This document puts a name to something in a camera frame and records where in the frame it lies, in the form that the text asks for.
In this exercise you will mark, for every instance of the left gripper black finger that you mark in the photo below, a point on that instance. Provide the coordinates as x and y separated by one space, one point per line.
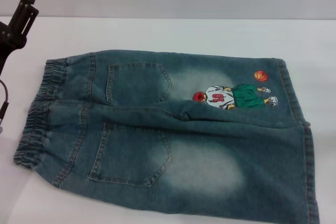
27 11

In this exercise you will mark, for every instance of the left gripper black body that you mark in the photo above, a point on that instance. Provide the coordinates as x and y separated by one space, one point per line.
10 43

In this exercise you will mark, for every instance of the blue denim shorts with print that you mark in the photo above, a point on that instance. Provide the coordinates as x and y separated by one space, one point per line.
183 142

